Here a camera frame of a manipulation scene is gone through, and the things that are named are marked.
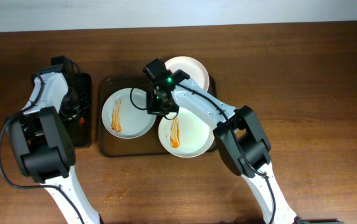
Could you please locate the white plate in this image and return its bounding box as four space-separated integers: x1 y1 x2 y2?
101 88 157 139
165 56 210 91
158 108 214 158

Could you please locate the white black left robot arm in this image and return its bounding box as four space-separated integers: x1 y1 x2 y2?
0 62 102 223

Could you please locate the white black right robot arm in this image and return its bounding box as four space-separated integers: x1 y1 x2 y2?
143 68 300 223

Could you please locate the black rectangular sponge tray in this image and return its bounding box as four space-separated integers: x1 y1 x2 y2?
57 81 93 148

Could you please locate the dark brown serving tray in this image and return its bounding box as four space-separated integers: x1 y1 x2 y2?
97 75 219 158

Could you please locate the white plate back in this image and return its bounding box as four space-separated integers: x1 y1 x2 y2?
165 56 210 91

